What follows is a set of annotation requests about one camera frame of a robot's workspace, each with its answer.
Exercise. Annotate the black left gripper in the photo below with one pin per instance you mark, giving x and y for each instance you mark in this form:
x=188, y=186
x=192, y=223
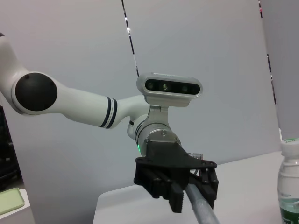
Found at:
x=168, y=158

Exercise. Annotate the grey marker pen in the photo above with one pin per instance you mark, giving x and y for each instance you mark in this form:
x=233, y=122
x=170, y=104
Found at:
x=201, y=205

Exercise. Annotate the clear green-label water bottle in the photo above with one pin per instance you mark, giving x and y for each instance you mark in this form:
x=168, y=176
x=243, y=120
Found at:
x=289, y=175

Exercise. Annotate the small silver connector stub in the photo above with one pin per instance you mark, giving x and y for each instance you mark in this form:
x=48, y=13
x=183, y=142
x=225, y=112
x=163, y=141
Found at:
x=196, y=156

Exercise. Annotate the light green flat tray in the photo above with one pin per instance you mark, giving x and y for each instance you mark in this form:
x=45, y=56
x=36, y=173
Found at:
x=10, y=200

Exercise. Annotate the dark equipment rack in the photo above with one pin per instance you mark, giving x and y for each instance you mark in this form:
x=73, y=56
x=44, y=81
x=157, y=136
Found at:
x=8, y=151

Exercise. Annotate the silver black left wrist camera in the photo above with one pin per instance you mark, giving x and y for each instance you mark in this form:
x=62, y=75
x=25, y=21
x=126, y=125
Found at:
x=172, y=87

